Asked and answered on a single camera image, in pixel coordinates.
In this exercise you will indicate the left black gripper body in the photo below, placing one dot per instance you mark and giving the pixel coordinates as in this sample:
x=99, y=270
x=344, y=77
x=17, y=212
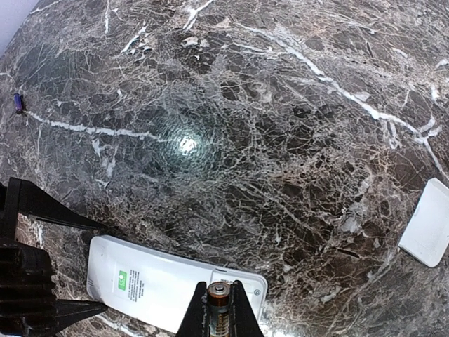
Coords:
x=10, y=208

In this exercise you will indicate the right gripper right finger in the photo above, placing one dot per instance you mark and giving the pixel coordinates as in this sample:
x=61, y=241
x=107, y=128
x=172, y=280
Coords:
x=242, y=321

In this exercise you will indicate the copper top battery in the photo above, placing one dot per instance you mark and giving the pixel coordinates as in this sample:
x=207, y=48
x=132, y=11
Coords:
x=218, y=295

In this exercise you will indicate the white remote control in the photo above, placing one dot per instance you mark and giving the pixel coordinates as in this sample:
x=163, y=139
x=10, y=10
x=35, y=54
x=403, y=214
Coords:
x=156, y=287

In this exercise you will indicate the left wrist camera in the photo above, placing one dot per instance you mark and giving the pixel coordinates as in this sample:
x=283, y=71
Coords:
x=27, y=298

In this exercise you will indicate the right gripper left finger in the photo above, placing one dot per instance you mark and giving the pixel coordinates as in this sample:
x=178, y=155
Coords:
x=196, y=320

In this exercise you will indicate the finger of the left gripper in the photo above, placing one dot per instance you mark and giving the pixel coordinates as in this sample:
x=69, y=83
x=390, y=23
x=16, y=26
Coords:
x=37, y=203
x=69, y=312

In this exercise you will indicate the white battery cover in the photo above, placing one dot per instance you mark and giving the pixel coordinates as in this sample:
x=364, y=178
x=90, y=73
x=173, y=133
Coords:
x=426, y=235

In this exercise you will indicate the purple battery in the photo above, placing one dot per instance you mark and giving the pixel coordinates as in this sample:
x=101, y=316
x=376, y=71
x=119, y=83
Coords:
x=19, y=107

